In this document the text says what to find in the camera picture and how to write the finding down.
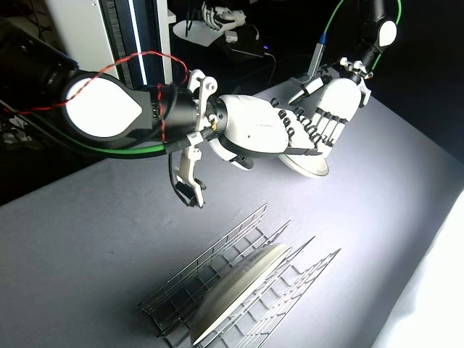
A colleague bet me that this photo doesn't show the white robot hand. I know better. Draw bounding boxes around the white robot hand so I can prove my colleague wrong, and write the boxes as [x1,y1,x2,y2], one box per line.
[212,93,328,171]
[297,73,371,159]

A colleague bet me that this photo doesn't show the spare white robot hand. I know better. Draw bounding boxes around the spare white robot hand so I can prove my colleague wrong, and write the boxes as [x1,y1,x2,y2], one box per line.
[200,1,248,34]

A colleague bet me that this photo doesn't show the black device with purple light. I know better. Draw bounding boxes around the black device with purple light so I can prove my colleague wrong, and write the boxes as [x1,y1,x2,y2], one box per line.
[231,34,276,61]

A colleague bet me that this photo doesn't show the white oval base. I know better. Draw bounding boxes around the white oval base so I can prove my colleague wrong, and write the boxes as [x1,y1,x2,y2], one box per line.
[173,17,233,48]

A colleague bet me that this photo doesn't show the grey table cloth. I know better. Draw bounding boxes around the grey table cloth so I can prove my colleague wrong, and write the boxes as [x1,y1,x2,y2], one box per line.
[0,83,464,348]

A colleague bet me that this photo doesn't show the white robot body column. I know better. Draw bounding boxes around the white robot body column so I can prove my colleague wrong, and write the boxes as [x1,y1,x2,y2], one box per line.
[46,0,174,90]

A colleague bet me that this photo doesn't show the grey metal post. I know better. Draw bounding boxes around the grey metal post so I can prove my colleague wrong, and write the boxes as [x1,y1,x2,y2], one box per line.
[307,32,327,86]

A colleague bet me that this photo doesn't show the thin green cable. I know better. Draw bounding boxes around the thin green cable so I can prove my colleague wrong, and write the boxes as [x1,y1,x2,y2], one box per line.
[371,0,403,73]
[320,0,347,41]

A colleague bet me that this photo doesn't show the thick green cable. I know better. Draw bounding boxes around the thick green cable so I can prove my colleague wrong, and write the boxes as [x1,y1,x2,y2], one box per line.
[32,119,175,160]

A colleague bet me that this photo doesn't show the red twisted wire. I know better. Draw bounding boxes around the red twisted wire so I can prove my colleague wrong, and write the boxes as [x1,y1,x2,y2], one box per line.
[14,51,191,143]

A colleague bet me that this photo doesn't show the wire dish rack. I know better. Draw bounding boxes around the wire dish rack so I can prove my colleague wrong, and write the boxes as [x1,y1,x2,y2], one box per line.
[137,202,341,348]

